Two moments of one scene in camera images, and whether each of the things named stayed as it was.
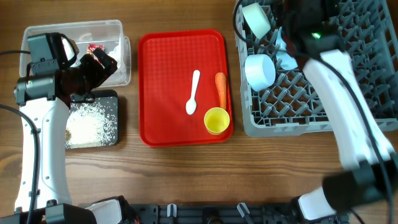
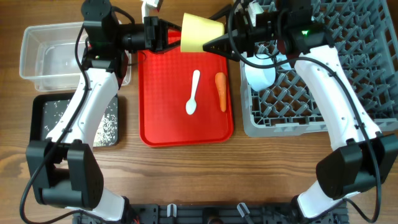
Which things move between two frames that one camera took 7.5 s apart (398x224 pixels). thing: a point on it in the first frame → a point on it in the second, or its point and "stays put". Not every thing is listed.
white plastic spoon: [191, 105] stays put
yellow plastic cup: [216, 119] → [196, 31]
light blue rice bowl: [260, 71] stays put
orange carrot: [221, 83] stays put
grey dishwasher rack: [293, 103] stays put
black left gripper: [99, 74] → [157, 35]
